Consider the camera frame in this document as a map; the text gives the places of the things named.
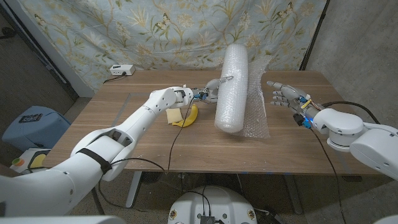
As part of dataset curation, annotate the yellow toy banana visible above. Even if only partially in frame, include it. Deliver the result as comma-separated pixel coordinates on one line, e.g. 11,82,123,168
172,103,199,128

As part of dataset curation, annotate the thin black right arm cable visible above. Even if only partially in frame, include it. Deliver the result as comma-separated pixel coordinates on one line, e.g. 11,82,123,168
306,127,348,224

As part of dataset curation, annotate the clear bubble wrap roll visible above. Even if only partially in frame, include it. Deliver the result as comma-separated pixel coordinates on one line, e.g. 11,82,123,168
214,43,271,139

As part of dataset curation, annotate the blue plastic bin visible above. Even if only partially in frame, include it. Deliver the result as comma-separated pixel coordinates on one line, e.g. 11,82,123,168
1,105,72,152

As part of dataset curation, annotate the black patterned card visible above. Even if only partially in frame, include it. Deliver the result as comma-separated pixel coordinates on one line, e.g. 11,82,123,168
19,113,44,124

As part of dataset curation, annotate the white box with yellow button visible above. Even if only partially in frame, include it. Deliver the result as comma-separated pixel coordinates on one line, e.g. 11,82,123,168
11,148,52,174

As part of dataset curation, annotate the floral printed backdrop cloth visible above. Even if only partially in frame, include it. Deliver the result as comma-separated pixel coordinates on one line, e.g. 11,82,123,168
18,0,327,91

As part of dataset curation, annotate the white table leg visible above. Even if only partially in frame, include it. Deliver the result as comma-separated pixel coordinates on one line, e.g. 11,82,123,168
126,170,143,208

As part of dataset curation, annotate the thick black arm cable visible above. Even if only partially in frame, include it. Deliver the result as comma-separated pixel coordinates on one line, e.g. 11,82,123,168
91,186,105,215
322,101,382,125

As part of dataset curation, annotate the black backdrop stand pole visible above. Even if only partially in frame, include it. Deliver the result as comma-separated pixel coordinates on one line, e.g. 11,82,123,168
298,0,330,71

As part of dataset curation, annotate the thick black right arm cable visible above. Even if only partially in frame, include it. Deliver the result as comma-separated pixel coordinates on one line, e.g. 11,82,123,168
322,101,382,125

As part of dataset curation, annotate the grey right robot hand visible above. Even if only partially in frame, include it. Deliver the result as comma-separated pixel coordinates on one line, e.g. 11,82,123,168
266,80,315,118

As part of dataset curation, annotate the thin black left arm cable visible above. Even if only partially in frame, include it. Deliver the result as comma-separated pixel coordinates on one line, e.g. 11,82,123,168
98,96,195,209

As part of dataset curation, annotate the pale yellow sponge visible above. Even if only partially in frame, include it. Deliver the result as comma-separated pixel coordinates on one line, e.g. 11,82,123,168
165,107,184,124

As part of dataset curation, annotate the white power box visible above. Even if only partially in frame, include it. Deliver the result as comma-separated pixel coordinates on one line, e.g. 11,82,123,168
109,64,136,77

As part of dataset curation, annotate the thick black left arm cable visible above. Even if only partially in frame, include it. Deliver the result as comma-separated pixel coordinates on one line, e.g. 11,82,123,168
91,186,105,215

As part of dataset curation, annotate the black power box cable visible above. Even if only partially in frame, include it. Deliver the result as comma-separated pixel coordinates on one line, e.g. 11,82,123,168
103,72,127,84

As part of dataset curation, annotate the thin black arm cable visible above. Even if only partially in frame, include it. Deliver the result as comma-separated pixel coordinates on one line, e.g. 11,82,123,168
306,127,348,224
98,96,195,209

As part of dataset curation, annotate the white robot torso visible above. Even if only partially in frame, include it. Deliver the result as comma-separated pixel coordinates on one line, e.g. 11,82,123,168
167,185,258,224

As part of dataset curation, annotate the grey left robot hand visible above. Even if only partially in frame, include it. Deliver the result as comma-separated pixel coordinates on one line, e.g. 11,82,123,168
194,75,234,105

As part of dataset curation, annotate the grey table leg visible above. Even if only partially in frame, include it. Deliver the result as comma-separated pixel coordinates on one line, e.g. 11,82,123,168
284,174,304,215

